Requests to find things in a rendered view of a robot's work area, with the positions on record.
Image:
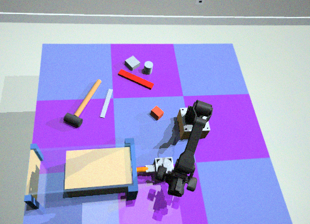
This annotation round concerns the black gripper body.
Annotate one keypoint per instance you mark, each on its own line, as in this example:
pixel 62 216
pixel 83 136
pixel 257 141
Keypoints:
pixel 161 173

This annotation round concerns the red flat bar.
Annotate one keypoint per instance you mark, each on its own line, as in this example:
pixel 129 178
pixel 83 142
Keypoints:
pixel 135 79

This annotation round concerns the mallet with grey head and wooden handle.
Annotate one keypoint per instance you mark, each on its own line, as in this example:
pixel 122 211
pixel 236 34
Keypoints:
pixel 75 119

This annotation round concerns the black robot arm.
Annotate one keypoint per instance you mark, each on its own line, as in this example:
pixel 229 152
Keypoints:
pixel 186 162

